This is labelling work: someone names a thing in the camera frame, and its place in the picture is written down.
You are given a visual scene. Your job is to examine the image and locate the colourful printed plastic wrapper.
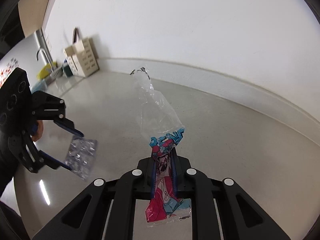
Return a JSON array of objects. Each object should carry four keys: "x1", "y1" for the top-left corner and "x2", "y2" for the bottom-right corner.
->
[{"x1": 131, "y1": 67, "x2": 191, "y2": 225}]

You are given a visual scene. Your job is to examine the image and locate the chrome kitchen faucet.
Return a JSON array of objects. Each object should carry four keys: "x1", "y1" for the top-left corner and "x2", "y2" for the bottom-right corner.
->
[{"x1": 35, "y1": 48, "x2": 52, "y2": 66}]

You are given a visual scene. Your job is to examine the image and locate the person's left hand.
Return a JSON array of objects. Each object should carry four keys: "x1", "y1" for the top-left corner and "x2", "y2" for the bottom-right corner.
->
[{"x1": 31, "y1": 120, "x2": 44, "y2": 142}]

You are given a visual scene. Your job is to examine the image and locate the yellow cloth bundle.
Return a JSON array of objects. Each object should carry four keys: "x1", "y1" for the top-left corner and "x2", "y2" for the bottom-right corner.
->
[{"x1": 36, "y1": 63, "x2": 53, "y2": 80}]

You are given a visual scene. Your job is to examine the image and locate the dark green storage box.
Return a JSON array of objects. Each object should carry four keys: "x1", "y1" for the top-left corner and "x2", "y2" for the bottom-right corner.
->
[{"x1": 62, "y1": 63, "x2": 73, "y2": 77}]

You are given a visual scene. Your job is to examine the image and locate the cream utensil holder rack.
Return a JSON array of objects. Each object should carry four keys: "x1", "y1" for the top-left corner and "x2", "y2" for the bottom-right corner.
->
[{"x1": 63, "y1": 27, "x2": 99, "y2": 78}]

